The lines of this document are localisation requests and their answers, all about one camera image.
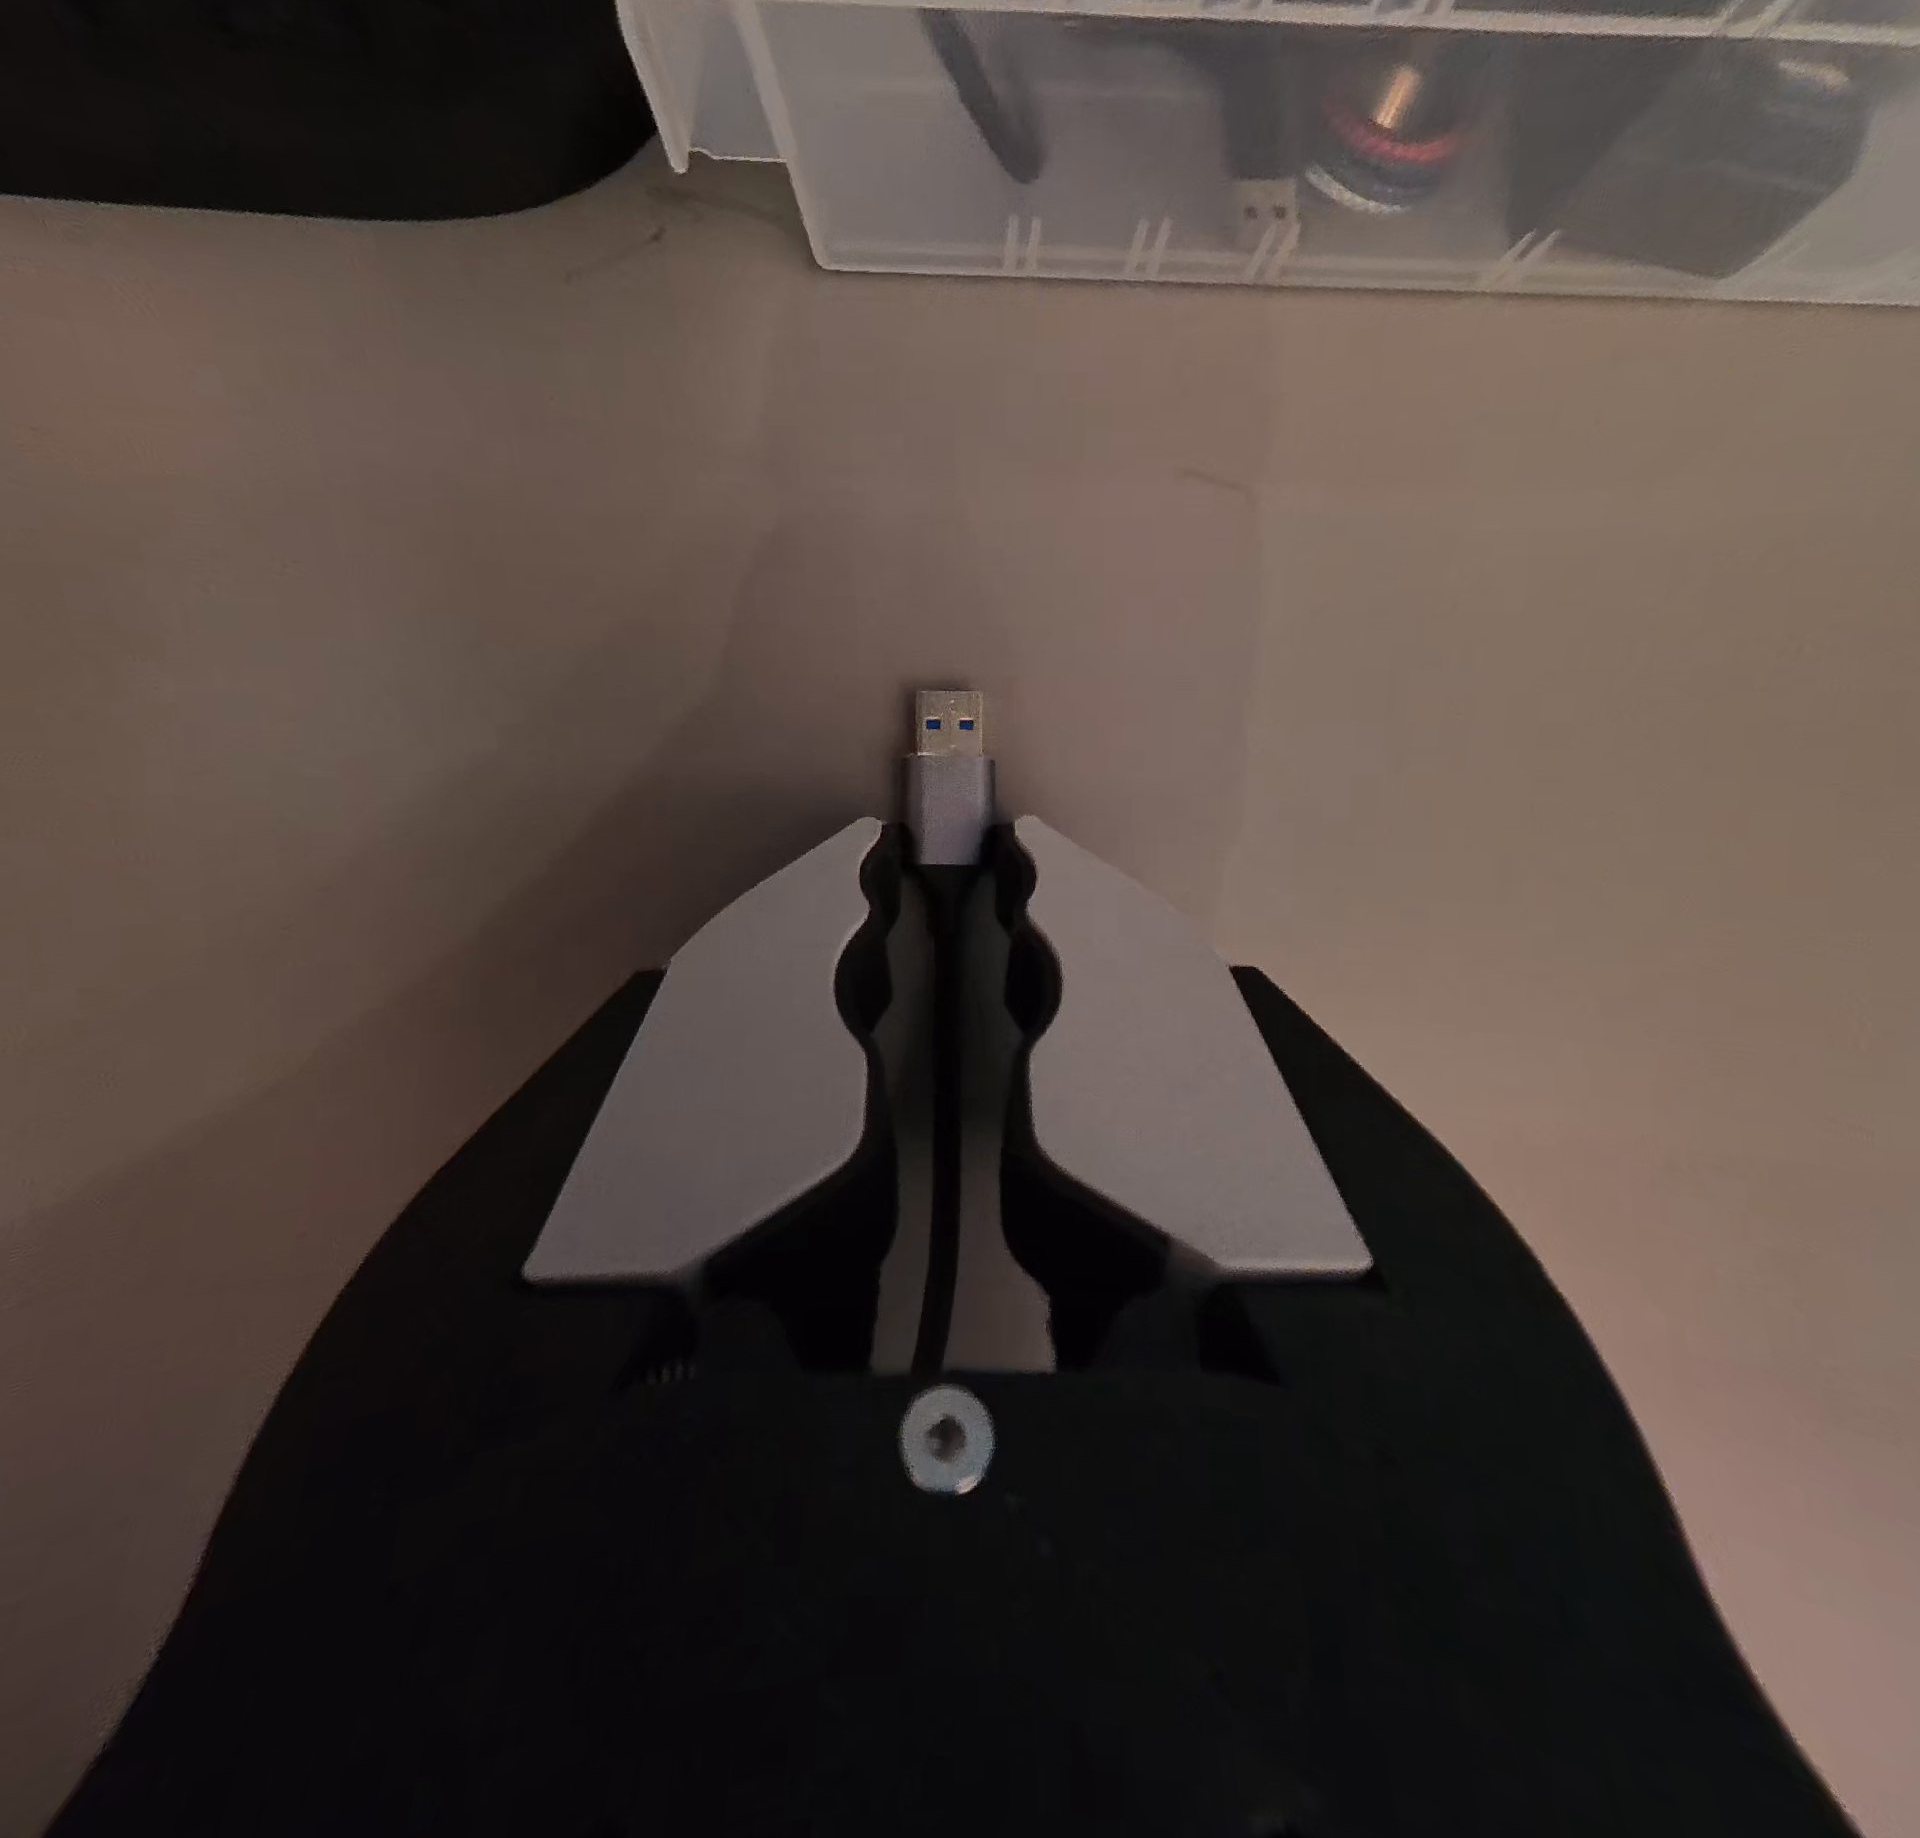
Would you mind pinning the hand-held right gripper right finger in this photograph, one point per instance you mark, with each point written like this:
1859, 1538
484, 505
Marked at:
1201, 1117

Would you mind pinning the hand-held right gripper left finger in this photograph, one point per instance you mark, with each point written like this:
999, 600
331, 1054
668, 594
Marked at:
706, 1117

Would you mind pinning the clear plastic bin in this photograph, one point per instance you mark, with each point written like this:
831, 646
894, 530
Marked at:
868, 114

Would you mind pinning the black multi-port USB hub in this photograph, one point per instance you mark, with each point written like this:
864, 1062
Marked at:
1723, 172

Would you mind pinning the black mesh wrist rest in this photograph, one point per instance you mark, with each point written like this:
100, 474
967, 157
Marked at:
300, 71

